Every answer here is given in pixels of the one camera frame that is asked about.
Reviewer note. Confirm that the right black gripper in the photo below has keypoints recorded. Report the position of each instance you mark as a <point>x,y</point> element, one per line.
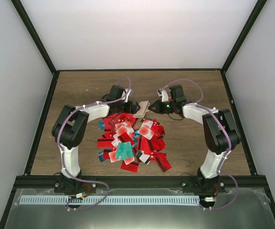
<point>159,109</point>

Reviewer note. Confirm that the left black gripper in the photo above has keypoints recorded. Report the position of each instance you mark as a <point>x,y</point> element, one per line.
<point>133,107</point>

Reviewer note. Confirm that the beige leather card holder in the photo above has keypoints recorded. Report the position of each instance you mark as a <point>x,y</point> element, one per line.
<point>143,109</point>

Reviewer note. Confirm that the teal VIP card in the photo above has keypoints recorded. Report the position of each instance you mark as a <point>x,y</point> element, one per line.
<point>124,151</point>

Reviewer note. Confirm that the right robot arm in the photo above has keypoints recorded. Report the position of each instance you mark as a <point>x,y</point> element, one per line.
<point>220,131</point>

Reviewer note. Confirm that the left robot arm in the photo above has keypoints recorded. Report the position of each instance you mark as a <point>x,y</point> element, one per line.
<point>69,130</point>

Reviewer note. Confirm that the white red circle card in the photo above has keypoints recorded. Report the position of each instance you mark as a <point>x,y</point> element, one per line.
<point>148,128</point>

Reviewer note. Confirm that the white pink gradient card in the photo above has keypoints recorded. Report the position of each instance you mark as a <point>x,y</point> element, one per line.
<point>124,127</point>

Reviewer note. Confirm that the red card bottom right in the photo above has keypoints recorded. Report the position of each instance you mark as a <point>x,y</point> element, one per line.
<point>161,160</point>

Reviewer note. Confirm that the red card bottom centre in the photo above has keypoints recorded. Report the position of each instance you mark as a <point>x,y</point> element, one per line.
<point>132,166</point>

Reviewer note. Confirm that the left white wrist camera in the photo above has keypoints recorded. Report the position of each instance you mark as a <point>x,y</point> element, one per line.
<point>127,94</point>

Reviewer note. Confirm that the black front frame rail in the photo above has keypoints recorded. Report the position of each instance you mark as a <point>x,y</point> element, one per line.
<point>187,183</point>

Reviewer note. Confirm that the light blue cable duct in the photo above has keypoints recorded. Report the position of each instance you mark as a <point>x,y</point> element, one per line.
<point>111,200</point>

